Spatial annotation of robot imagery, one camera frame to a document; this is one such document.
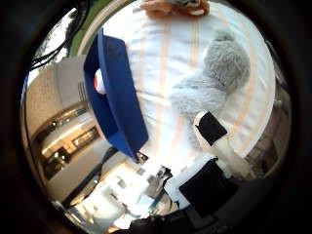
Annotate white ball toy orange spot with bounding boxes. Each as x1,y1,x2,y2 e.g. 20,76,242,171
93,67,107,96

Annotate white striped tablecloth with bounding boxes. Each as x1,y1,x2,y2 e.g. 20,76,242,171
98,0,277,170

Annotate grey plush toy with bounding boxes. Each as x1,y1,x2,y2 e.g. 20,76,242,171
169,28,252,149

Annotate brown plush toy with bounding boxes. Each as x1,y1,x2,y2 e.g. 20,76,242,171
139,0,211,19

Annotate black cable bundle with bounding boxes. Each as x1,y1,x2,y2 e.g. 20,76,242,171
29,0,92,71

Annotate blue plastic container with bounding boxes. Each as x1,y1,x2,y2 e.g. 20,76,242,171
83,28,150,163

